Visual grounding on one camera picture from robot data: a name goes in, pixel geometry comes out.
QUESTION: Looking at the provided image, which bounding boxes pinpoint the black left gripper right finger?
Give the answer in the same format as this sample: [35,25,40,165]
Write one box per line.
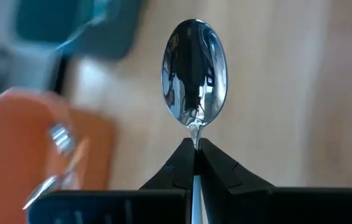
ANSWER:
[199,138,352,224]

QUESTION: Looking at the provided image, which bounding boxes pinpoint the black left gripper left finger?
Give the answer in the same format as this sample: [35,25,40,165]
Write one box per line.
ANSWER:
[26,138,195,224]

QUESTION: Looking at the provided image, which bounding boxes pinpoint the orange handled metal spoon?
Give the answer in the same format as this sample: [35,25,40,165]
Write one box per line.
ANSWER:
[160,18,228,224]
[22,136,90,211]

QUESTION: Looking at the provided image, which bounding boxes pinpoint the orange plastic bin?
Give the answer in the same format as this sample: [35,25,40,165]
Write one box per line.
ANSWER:
[0,88,116,224]

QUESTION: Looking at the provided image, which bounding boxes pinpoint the teal plastic bin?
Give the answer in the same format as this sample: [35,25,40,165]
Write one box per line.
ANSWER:
[16,0,146,60]

